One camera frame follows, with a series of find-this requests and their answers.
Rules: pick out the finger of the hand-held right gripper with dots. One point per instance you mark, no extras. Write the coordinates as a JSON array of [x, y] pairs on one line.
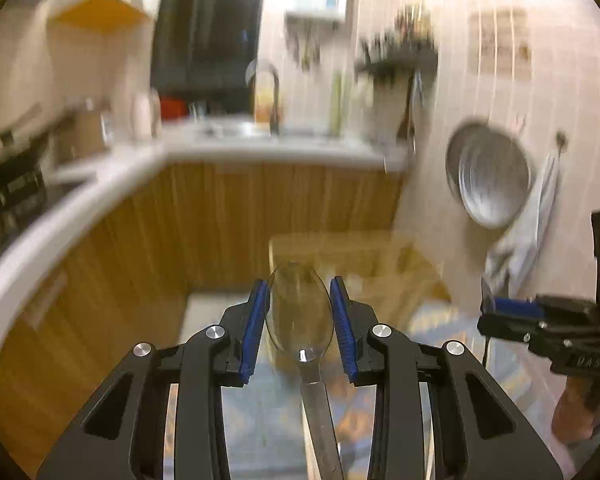
[[510, 325]]

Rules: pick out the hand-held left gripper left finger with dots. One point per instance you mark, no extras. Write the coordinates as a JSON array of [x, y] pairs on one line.
[[254, 330]]

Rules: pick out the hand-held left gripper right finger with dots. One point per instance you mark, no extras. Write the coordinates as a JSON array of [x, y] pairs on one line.
[[341, 330]]

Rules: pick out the metal spoon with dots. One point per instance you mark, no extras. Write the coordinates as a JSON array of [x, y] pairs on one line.
[[300, 310]]

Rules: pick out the person's right forearm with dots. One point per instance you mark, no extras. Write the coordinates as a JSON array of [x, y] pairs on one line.
[[577, 410]]

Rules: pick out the light wooden box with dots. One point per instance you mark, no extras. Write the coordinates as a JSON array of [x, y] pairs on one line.
[[360, 265]]

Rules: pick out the blue patterned mat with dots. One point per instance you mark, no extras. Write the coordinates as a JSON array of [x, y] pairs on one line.
[[280, 410]]

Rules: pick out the grey hanging towel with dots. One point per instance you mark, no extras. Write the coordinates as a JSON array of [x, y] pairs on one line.
[[525, 240]]

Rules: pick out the wooden kitchen cabinet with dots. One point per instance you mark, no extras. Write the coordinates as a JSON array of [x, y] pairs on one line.
[[180, 240]]

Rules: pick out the hanging metal basin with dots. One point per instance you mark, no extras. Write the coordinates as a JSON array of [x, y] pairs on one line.
[[490, 175]]

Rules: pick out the steel sink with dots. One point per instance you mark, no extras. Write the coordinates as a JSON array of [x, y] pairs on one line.
[[230, 129]]

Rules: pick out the green bottle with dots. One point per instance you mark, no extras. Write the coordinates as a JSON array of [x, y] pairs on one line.
[[337, 105]]

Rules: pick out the red container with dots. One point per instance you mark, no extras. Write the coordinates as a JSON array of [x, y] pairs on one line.
[[172, 109]]

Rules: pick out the metal kitchen faucet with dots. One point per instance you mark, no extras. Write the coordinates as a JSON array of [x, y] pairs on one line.
[[270, 95]]

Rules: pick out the white bottle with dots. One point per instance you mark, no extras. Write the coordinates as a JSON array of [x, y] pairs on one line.
[[145, 115]]

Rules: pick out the brown pot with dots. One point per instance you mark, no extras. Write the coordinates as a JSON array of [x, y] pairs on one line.
[[82, 130]]

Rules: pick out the gas stove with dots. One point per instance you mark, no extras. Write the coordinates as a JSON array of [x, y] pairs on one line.
[[15, 205]]

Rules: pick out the black wok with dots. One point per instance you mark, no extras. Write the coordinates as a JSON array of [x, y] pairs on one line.
[[12, 160]]

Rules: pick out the black wall rack with utensils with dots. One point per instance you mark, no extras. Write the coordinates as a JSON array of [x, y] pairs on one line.
[[397, 55]]

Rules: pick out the white wall shelf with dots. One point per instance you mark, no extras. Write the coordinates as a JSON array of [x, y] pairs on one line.
[[312, 16]]

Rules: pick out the yellow-bottomed wall cabinet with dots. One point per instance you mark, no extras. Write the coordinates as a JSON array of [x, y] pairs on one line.
[[97, 12]]

